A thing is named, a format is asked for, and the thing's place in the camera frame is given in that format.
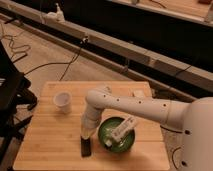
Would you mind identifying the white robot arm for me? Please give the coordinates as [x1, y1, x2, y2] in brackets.
[81, 86, 213, 171]

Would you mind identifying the green plate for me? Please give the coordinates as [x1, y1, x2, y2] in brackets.
[98, 117, 135, 153]

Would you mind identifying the beige sponge block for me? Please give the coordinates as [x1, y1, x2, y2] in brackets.
[133, 90, 145, 98]

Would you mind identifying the black chair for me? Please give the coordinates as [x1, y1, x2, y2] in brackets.
[0, 41, 37, 164]

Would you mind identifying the black floor cable right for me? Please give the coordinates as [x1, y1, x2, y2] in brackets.
[170, 145, 183, 167]

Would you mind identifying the black floor cable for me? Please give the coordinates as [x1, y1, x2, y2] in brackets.
[170, 145, 183, 167]
[0, 23, 90, 82]

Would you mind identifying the black floor cable left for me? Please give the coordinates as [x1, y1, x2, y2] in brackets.
[0, 23, 90, 82]

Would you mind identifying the grey metal rail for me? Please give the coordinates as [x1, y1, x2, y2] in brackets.
[0, 0, 213, 98]

